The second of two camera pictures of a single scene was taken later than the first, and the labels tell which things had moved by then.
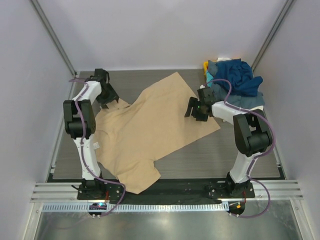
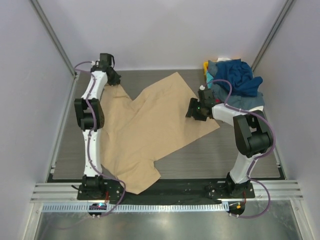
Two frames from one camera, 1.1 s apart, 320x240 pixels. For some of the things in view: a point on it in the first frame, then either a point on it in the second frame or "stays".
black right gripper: [194, 109] stays
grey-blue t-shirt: [219, 93] stays
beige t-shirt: [129, 137] stays
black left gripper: [108, 96] -> [114, 78]
